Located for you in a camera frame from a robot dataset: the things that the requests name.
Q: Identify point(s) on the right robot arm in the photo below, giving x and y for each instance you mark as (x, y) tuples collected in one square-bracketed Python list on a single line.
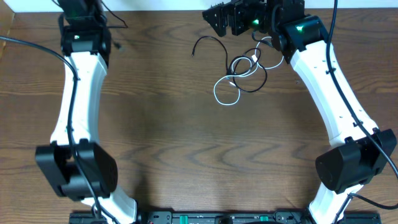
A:
[(359, 149)]

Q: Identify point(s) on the brown cardboard panel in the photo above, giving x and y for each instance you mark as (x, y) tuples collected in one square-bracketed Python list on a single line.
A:
[(7, 17)]

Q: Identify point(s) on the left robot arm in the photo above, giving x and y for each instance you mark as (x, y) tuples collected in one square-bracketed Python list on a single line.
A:
[(74, 163)]

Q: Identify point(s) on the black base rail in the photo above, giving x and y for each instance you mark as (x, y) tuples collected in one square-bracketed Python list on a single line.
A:
[(224, 217)]

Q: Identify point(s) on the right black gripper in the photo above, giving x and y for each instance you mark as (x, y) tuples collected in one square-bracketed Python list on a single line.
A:
[(236, 9)]

